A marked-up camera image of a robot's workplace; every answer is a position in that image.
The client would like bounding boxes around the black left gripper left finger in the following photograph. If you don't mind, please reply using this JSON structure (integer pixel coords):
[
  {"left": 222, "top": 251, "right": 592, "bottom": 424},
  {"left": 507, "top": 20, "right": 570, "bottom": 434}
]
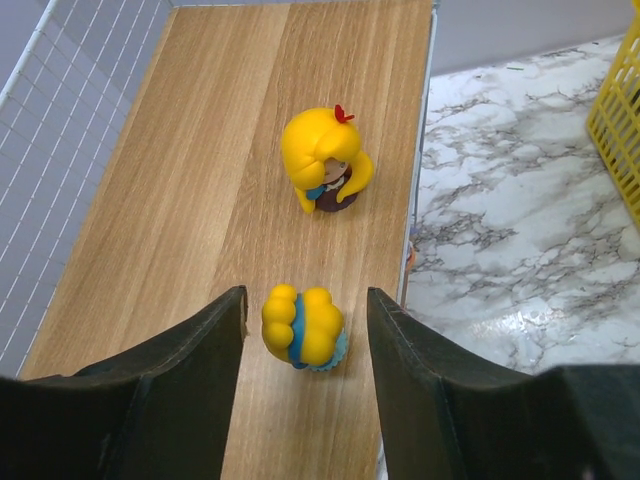
[{"left": 1, "top": 286, "right": 247, "bottom": 479}]

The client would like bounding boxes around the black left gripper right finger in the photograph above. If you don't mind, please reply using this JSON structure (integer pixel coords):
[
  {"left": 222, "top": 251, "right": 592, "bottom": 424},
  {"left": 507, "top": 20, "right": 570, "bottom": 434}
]
[{"left": 367, "top": 288, "right": 639, "bottom": 479}]

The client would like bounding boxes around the yellow minion toy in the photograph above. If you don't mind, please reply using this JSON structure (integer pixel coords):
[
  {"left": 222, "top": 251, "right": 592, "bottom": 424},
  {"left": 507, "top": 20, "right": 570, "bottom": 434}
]
[{"left": 261, "top": 284, "right": 348, "bottom": 372}]

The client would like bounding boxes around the yellow duck toy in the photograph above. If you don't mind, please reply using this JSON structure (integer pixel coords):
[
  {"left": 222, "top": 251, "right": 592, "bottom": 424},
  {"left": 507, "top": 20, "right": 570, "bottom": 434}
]
[{"left": 281, "top": 104, "right": 374, "bottom": 214}]

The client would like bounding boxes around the yellow plastic basket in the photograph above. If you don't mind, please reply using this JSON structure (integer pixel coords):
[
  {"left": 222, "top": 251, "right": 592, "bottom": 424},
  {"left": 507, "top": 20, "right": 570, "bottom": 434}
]
[{"left": 586, "top": 18, "right": 640, "bottom": 223}]

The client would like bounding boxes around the purple figure orange donut toy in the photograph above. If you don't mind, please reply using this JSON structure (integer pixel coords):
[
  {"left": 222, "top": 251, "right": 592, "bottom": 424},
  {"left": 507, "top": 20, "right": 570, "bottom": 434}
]
[{"left": 406, "top": 226, "right": 417, "bottom": 271}]

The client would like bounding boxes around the white wire wooden shelf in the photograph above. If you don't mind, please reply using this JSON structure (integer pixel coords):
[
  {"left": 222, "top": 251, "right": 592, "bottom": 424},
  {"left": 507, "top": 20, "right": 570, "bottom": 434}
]
[{"left": 1, "top": 1, "right": 435, "bottom": 479}]

